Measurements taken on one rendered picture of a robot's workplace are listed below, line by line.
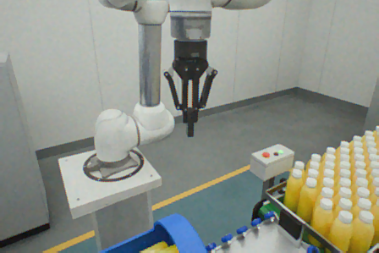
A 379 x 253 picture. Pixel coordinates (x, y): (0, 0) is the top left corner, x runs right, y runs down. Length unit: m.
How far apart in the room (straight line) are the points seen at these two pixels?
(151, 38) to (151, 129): 0.42
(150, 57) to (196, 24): 0.62
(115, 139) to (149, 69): 0.34
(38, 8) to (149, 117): 2.29
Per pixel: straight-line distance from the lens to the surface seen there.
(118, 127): 1.16
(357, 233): 1.15
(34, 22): 3.25
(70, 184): 1.25
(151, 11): 1.08
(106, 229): 1.37
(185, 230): 0.72
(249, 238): 1.14
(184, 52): 0.55
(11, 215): 2.49
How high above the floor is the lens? 1.77
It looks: 22 degrees down
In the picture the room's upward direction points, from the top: straight up
